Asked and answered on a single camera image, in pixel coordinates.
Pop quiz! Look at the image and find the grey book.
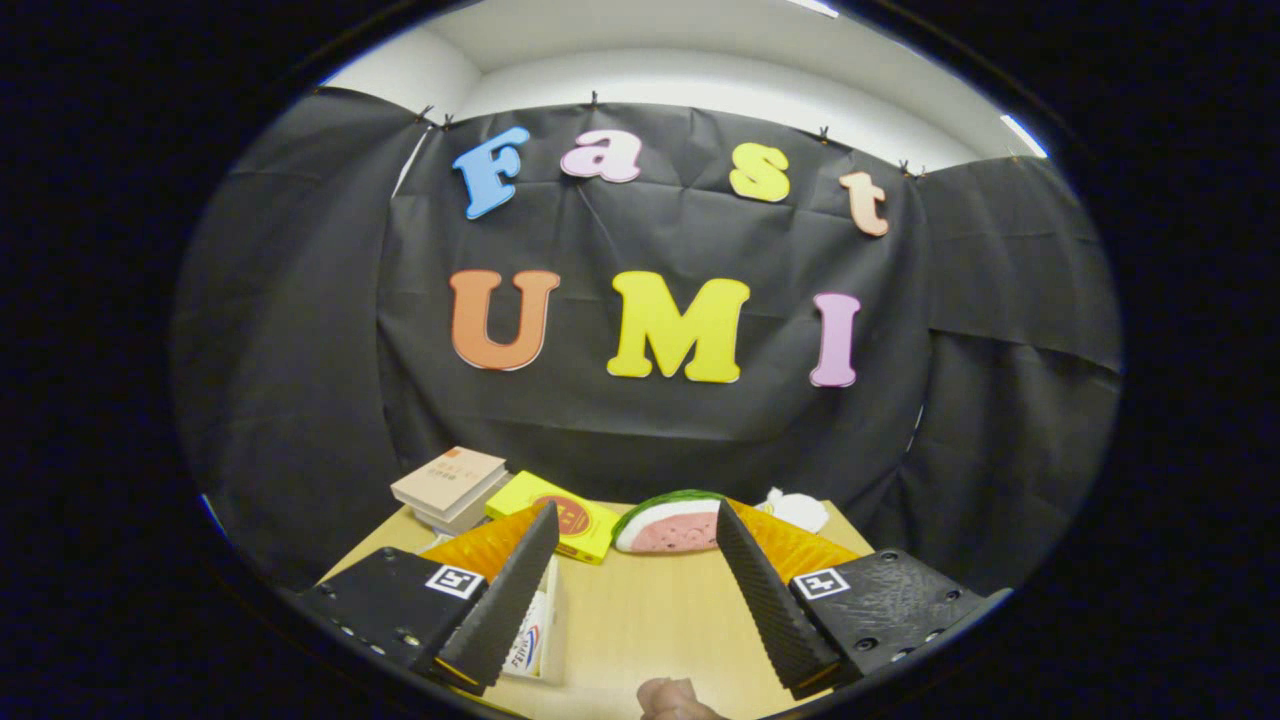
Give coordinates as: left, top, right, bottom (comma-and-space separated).
410, 480, 513, 536

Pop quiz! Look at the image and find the watermelon slice plush toy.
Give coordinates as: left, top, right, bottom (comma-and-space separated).
612, 489, 726, 555

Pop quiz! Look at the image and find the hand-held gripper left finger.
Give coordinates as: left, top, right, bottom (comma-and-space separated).
295, 500, 561, 698

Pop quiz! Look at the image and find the white plush toy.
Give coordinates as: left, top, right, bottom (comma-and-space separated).
755, 487, 831, 534

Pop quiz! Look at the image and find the cream fabric storage box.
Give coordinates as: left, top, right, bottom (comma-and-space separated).
500, 555, 563, 686

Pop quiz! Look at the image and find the white striped sneaker shoe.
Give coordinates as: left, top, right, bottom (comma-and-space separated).
508, 590, 549, 678

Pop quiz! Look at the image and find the yellow book with red circle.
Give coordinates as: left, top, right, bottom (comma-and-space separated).
485, 470, 621, 566

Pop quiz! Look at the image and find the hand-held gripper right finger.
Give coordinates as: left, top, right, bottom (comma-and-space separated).
715, 499, 1011, 701

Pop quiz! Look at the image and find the beige book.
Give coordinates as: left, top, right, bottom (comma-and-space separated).
390, 446, 508, 519

